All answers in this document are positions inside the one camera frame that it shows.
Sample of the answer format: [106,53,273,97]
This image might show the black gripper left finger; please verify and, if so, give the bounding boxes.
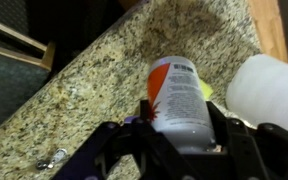
[130,99,155,134]

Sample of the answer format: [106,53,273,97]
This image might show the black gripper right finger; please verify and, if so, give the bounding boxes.
[206,100,268,180]

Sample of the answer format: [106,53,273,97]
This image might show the white bottle purple cap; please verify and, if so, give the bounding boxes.
[146,55,217,154]

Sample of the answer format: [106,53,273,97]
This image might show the yellow sponge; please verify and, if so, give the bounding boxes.
[198,78,214,101]

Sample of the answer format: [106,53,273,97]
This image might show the white paper towel roll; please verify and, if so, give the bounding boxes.
[225,53,288,139]

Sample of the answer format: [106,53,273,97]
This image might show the metal keys with keyring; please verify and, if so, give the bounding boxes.
[35,148,68,171]

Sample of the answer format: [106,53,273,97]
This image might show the wooden chair grey cushion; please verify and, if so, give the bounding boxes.
[0,0,57,139]

